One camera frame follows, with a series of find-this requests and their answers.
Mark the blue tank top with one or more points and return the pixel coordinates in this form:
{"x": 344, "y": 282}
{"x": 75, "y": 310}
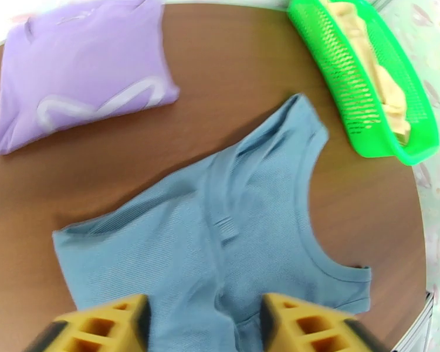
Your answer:
{"x": 205, "y": 252}

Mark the aluminium side frame rail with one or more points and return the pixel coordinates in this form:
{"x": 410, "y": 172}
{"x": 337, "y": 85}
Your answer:
{"x": 421, "y": 321}

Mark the purple shirt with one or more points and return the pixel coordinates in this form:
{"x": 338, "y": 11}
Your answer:
{"x": 80, "y": 68}

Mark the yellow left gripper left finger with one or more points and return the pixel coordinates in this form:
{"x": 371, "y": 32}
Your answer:
{"x": 106, "y": 329}

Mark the beige garment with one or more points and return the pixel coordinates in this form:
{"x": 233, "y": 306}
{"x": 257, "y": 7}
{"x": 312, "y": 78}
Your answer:
{"x": 355, "y": 28}

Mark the green plastic basket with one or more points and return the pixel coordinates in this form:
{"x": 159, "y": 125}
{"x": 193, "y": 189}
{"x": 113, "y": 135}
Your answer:
{"x": 337, "y": 68}

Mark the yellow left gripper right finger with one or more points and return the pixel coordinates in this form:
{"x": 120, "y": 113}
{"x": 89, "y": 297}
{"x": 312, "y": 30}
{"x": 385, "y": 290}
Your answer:
{"x": 304, "y": 329}

